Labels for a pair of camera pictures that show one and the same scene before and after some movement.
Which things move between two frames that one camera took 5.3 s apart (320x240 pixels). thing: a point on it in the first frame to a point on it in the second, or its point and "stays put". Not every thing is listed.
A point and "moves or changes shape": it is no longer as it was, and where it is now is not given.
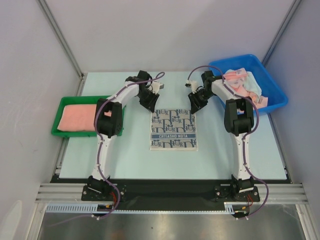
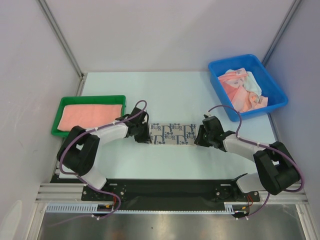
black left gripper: [150, 104] to [145, 138]
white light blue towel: [250, 84] stays put
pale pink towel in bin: [234, 78] stays put
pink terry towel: [78, 118] stays put
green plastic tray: [80, 100] stays put
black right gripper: [197, 97] to [203, 137]
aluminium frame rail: [74, 193] stays put
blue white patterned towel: [173, 130] moves or changes shape
